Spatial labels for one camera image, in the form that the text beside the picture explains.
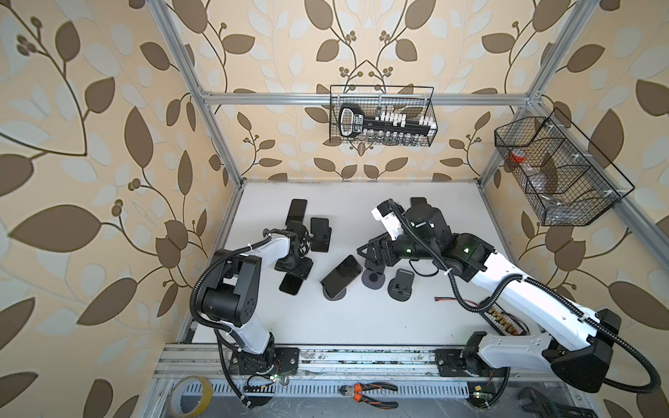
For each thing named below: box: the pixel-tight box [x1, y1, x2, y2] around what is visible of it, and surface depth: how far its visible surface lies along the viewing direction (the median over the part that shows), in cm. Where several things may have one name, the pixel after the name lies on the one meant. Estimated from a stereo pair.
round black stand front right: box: [387, 268, 415, 303], surface depth 85 cm
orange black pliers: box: [338, 381, 399, 410], surface depth 71 cm
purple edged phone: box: [284, 198, 308, 226], surface depth 114 cm
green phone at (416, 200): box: [410, 196, 427, 208], surface depth 115 cm
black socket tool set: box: [337, 104, 440, 144], surface depth 86 cm
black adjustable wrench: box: [518, 386, 599, 418], surface depth 69 cm
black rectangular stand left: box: [310, 216, 332, 253], surface depth 98 cm
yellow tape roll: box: [167, 375, 214, 418], surface depth 69 cm
